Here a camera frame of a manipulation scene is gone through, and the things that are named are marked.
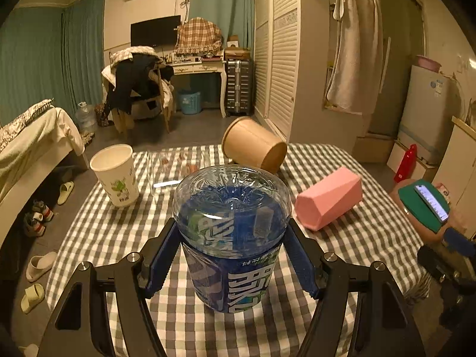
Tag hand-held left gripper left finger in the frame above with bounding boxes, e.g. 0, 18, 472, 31
34, 218, 183, 357

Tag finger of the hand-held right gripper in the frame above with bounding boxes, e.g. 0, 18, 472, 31
442, 227, 476, 257

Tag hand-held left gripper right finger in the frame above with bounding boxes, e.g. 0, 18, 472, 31
286, 218, 425, 357

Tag blue label water bottle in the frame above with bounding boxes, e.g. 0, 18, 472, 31
172, 167, 292, 313

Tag pink plastic cup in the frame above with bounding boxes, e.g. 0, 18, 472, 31
295, 167, 363, 232

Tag clear glass cup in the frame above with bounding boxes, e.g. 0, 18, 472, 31
146, 149, 209, 196

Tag white paper cup green print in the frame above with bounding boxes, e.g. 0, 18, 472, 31
90, 144, 140, 208

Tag brown paper cup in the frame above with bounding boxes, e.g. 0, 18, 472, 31
222, 116, 288, 175

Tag grey checkered tablecloth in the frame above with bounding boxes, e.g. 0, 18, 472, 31
45, 143, 433, 357

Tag smartphone on green holder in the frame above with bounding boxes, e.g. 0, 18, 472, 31
397, 180, 453, 233

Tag white cabinet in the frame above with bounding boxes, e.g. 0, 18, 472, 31
431, 115, 476, 239

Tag red bottle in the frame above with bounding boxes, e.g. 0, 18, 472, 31
394, 144, 418, 183

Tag pale slipper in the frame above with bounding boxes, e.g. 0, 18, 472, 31
57, 181, 75, 205
20, 283, 46, 314
26, 251, 58, 282

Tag pair of sneakers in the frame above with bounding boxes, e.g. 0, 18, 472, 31
23, 200, 55, 237

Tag blue plastic basket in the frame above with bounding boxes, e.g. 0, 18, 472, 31
177, 90, 203, 115

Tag clear water jug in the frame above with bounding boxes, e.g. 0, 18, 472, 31
75, 102, 98, 134

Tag wooden chair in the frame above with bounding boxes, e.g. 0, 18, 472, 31
102, 59, 176, 135

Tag bed with beige bedding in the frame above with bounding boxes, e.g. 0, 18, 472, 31
0, 99, 87, 209

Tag pink plastic basin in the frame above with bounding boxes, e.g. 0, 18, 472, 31
415, 55, 442, 73

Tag black clothing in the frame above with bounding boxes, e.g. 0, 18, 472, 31
106, 54, 174, 117

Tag silver suitcase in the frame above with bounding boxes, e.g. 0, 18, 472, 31
225, 59, 254, 117

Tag white desk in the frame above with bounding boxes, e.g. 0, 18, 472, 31
163, 59, 227, 118

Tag louvered wardrobe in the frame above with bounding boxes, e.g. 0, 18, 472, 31
253, 0, 303, 143

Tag white hanging towel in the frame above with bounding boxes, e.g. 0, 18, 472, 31
325, 0, 382, 114

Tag cardboard box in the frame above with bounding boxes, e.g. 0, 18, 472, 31
224, 47, 252, 61

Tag plaid cloth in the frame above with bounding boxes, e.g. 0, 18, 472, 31
174, 17, 224, 56

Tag black flat screen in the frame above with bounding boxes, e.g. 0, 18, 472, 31
130, 15, 181, 47

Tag green curtain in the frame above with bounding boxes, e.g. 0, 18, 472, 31
0, 0, 107, 129
189, 0, 256, 50

